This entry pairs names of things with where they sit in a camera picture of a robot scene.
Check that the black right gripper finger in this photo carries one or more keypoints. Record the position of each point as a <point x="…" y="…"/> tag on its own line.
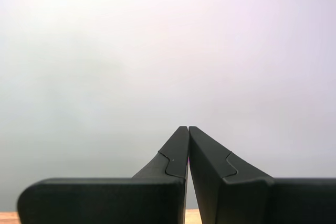
<point x="105" y="200"/>
<point x="249" y="200"/>

